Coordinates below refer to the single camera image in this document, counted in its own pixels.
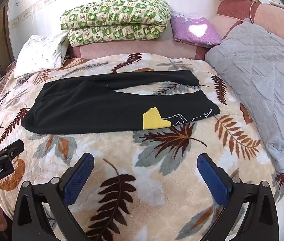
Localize thin white cord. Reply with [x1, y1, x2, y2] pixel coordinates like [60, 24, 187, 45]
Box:
[243, 1, 263, 23]

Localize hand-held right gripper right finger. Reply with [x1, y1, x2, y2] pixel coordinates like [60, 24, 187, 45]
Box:
[197, 153, 280, 241]

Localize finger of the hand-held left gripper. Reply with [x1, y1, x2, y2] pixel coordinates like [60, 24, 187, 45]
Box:
[0, 140, 25, 161]

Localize leaf print plush blanket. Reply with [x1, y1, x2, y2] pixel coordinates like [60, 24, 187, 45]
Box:
[0, 53, 284, 241]

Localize grey wrinkled cloth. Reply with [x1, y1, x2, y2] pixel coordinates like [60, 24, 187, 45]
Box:
[204, 19, 284, 174]

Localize purple heart pillow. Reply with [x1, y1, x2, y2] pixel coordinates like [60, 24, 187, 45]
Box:
[170, 12, 222, 48]

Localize black pants with yellow patch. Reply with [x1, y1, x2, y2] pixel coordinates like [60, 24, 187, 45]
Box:
[21, 70, 220, 134]

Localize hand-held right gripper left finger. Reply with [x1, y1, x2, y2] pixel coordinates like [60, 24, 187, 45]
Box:
[12, 153, 95, 241]

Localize white patterned pillow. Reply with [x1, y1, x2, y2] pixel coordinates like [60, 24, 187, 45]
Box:
[14, 31, 70, 79]

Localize pink quilted bed sheet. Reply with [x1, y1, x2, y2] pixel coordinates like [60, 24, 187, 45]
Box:
[65, 29, 224, 61]

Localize pink brown padded headboard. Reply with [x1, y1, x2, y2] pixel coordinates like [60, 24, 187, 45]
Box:
[208, 0, 284, 47]

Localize green checked folded quilt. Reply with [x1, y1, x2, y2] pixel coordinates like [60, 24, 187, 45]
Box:
[60, 0, 172, 48]

